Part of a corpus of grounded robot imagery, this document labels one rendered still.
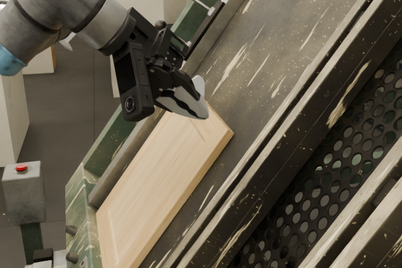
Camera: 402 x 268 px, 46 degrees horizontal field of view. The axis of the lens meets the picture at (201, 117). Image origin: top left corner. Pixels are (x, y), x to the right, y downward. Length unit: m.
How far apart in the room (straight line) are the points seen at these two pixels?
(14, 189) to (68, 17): 1.08
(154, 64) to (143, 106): 0.08
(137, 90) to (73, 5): 0.14
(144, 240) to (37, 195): 0.66
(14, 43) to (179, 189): 0.53
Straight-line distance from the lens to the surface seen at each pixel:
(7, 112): 3.81
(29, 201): 1.72
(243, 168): 0.81
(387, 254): 0.60
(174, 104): 0.77
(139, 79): 0.68
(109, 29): 0.69
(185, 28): 1.62
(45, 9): 0.68
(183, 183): 1.07
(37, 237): 1.83
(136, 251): 1.14
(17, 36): 0.71
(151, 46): 0.75
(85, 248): 1.35
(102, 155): 1.71
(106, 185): 1.49
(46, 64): 6.42
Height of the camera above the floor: 1.68
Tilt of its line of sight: 21 degrees down
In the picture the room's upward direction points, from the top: straight up
